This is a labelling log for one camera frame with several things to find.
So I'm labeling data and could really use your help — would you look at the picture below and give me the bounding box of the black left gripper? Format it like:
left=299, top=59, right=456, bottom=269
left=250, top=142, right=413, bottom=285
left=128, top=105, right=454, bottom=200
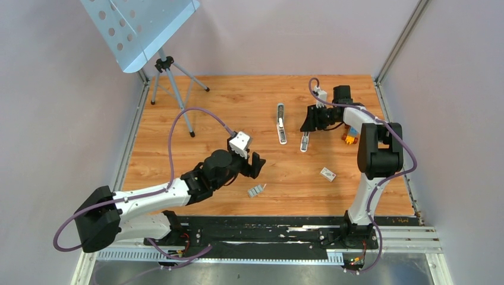
left=213, top=139, right=265, bottom=190

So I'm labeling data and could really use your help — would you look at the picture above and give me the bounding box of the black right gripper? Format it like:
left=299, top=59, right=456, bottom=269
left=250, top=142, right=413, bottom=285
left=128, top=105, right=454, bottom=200
left=300, top=103, right=340, bottom=132

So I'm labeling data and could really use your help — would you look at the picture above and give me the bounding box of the white staple tray with staples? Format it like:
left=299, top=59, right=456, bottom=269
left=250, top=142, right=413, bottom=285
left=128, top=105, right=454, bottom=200
left=247, top=185, right=264, bottom=198

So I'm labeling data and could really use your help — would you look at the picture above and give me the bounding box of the white stapler tray piece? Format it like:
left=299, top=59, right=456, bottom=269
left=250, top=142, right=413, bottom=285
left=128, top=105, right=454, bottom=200
left=300, top=132, right=310, bottom=153

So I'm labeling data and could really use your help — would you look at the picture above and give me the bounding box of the light blue white stapler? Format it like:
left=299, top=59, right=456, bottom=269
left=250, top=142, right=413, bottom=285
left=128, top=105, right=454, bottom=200
left=276, top=103, right=287, bottom=145

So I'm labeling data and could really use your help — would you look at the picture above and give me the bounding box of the small white staple box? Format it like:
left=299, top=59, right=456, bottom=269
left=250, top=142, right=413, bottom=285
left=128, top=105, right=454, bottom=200
left=320, top=167, right=336, bottom=182

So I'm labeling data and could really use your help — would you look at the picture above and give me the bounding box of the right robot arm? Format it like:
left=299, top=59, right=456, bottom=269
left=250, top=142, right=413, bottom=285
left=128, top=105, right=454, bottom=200
left=300, top=85, right=404, bottom=248

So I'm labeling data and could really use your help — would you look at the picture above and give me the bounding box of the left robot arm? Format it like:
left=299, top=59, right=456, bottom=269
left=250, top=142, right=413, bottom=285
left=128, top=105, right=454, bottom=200
left=75, top=150, right=266, bottom=253

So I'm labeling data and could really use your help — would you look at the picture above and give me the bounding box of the colourful toy block car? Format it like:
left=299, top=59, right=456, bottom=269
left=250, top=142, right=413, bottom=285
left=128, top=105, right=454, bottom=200
left=341, top=125, right=358, bottom=145

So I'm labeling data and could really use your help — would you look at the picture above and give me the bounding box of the light blue music stand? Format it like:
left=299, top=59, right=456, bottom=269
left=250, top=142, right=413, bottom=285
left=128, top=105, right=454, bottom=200
left=79, top=0, right=210, bottom=138

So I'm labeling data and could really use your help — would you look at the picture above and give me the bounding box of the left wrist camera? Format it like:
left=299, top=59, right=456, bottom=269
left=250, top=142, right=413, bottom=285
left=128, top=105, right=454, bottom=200
left=228, top=131, right=253, bottom=160

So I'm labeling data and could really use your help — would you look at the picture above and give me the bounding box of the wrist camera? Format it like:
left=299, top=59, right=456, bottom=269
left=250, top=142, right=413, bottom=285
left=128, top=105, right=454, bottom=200
left=313, top=86, right=327, bottom=109
left=228, top=131, right=253, bottom=160

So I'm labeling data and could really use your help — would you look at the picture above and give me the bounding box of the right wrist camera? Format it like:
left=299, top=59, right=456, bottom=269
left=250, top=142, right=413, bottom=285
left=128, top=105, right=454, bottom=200
left=313, top=86, right=327, bottom=109

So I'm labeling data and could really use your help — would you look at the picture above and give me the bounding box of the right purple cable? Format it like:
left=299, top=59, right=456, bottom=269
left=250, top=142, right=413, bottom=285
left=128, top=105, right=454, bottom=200
left=307, top=77, right=418, bottom=274

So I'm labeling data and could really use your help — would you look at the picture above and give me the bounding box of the purple cable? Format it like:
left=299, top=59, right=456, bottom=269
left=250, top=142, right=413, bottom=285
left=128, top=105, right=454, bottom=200
left=52, top=107, right=237, bottom=252
left=307, top=77, right=418, bottom=274

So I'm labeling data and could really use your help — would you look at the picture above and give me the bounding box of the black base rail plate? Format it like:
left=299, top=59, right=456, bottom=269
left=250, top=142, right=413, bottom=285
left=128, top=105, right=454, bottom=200
left=143, top=215, right=420, bottom=261

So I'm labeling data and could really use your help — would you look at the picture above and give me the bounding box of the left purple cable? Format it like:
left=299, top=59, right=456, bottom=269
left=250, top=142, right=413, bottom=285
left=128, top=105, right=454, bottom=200
left=52, top=107, right=237, bottom=252

